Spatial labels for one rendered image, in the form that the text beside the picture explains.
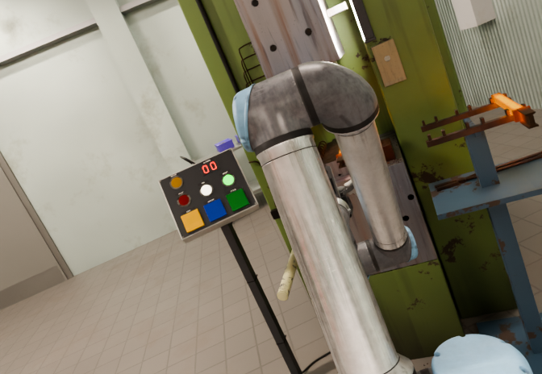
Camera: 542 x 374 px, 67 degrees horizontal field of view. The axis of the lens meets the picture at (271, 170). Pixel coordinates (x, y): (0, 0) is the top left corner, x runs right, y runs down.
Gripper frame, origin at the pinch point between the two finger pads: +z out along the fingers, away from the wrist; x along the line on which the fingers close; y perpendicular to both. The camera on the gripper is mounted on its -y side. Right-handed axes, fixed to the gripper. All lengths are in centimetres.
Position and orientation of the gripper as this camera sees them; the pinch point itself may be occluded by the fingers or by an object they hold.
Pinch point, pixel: (336, 181)
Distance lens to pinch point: 143.6
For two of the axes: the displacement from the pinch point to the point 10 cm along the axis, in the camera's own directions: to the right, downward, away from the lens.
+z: 2.1, -3.2, 9.2
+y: 3.9, 8.9, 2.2
